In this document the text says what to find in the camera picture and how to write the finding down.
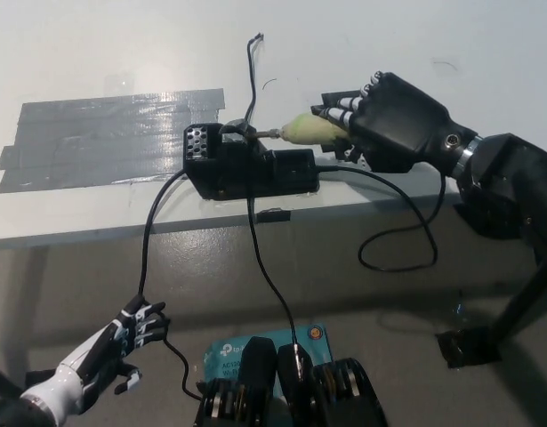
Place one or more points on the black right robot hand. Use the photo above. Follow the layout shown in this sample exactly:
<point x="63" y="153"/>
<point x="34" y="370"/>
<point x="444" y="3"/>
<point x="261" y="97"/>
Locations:
<point x="402" y="124"/>

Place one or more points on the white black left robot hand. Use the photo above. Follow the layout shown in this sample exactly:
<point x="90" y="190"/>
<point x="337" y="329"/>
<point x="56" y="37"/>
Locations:
<point x="64" y="387"/>

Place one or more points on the tape-wrapped soldering iron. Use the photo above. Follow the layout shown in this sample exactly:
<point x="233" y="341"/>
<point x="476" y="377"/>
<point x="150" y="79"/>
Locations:
<point x="308" y="129"/>

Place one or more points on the black soldering station base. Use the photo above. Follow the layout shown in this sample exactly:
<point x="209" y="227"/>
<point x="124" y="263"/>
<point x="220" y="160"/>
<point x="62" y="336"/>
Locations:
<point x="244" y="173"/>

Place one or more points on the black robot body blocks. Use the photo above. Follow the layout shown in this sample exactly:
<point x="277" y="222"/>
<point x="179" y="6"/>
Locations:
<point x="259" y="378"/>

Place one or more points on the black slanted rod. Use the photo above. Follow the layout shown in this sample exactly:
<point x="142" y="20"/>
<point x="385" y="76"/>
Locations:
<point x="4" y="380"/>

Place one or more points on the small black tape strip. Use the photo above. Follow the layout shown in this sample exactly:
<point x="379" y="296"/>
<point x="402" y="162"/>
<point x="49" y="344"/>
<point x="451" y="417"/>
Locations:
<point x="273" y="216"/>

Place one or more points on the teal tp-link box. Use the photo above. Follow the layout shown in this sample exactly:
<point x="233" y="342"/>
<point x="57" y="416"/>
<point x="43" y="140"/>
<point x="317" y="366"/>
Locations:
<point x="222" y="356"/>

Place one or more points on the black slanted table leg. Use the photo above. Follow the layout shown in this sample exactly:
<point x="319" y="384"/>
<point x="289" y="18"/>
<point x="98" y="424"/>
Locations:
<point x="524" y="302"/>

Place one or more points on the black bracket under table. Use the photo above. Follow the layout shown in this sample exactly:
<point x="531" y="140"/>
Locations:
<point x="471" y="220"/>

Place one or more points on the grey duct tape patch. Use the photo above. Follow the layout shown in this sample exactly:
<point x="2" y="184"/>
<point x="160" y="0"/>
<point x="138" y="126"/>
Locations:
<point x="99" y="138"/>

